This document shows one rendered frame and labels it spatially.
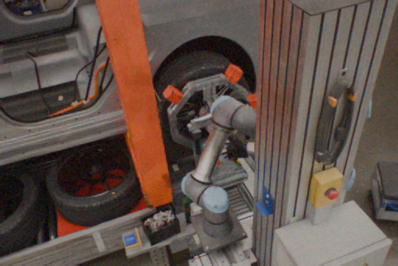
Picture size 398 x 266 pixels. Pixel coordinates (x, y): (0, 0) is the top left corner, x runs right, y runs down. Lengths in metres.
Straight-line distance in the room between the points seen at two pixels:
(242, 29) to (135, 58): 0.97
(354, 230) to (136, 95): 1.13
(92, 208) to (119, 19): 1.35
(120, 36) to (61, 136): 1.06
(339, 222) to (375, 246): 0.14
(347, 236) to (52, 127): 1.86
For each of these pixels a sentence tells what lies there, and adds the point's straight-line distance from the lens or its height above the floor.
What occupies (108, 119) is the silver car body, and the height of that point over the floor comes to 0.89.
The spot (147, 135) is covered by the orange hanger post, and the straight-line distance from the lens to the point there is 2.08.
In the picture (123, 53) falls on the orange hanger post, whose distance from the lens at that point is 1.80.
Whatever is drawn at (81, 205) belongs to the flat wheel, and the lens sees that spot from 2.66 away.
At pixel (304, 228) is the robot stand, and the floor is 1.23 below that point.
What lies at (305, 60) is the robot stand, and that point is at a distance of 1.03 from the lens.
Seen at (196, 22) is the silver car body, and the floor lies 1.41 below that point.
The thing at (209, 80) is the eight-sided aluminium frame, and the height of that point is 1.12.
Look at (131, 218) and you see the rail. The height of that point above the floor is 0.39.
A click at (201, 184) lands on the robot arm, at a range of 1.85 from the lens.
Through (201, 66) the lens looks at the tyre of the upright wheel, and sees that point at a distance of 2.44.
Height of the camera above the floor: 2.42
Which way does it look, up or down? 41 degrees down
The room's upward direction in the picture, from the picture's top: 6 degrees counter-clockwise
